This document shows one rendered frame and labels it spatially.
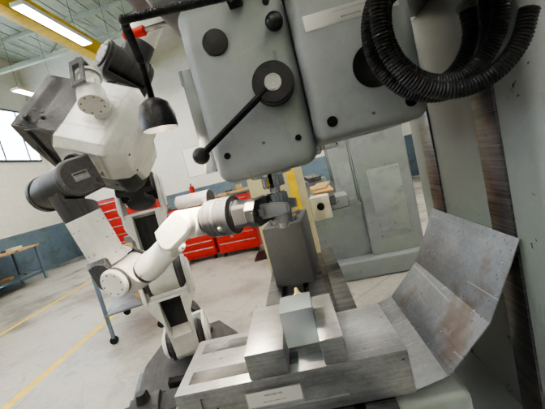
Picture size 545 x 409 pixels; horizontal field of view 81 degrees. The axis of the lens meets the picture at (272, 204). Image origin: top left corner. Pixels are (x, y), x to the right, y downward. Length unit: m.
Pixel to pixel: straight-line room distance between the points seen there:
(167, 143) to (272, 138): 9.88
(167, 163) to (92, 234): 9.54
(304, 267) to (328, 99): 0.56
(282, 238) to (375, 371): 0.52
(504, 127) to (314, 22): 0.33
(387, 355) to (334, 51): 0.47
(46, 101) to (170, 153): 9.32
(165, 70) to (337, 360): 10.43
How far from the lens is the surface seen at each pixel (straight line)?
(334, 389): 0.55
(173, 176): 10.37
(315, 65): 0.57
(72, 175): 0.92
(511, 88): 0.58
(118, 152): 0.97
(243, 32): 0.62
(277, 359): 0.51
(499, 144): 0.61
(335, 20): 0.60
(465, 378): 0.92
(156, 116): 0.67
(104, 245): 0.93
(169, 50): 10.81
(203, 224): 0.73
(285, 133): 0.58
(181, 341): 1.49
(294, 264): 0.97
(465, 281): 0.73
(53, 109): 1.09
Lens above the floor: 1.33
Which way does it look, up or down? 7 degrees down
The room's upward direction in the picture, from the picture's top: 14 degrees counter-clockwise
